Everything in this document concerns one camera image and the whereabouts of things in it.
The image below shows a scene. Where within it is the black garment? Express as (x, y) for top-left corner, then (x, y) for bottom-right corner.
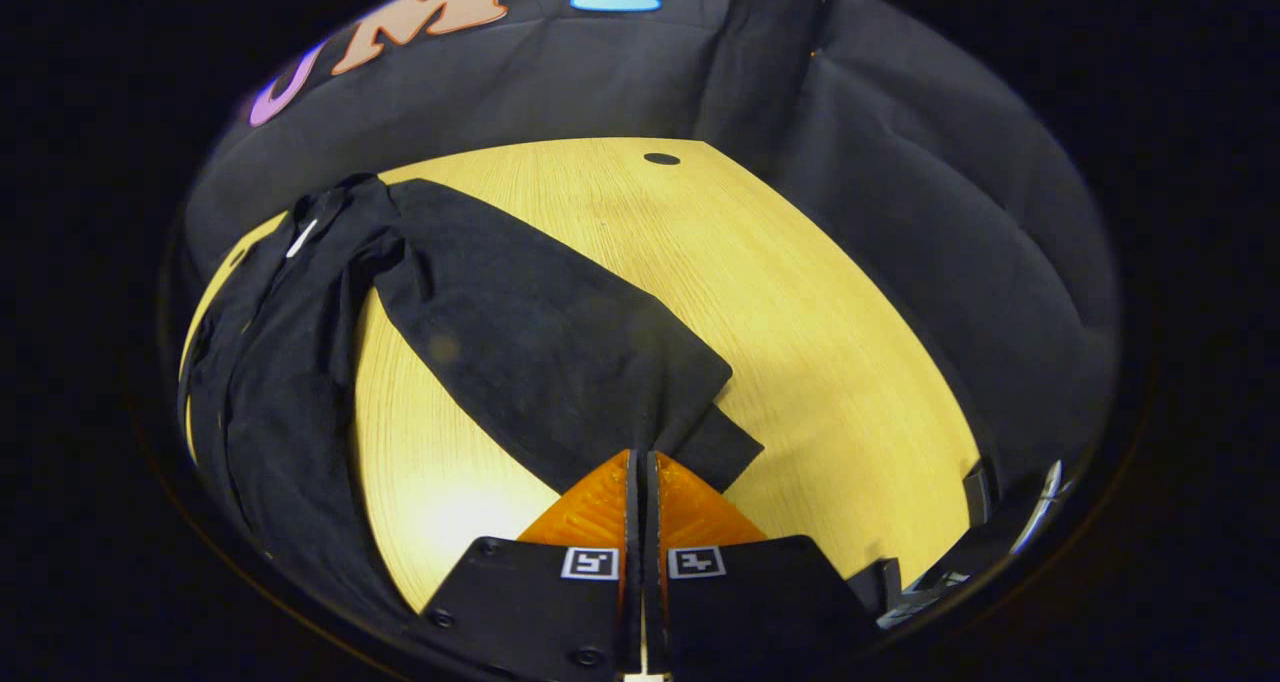
(178, 172), (766, 613)

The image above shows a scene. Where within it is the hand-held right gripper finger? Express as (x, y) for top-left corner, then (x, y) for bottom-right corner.
(645, 450), (882, 682)
(420, 449), (642, 682)

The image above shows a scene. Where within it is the black backdrop cloth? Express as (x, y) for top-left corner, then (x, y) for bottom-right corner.
(180, 0), (1119, 493)

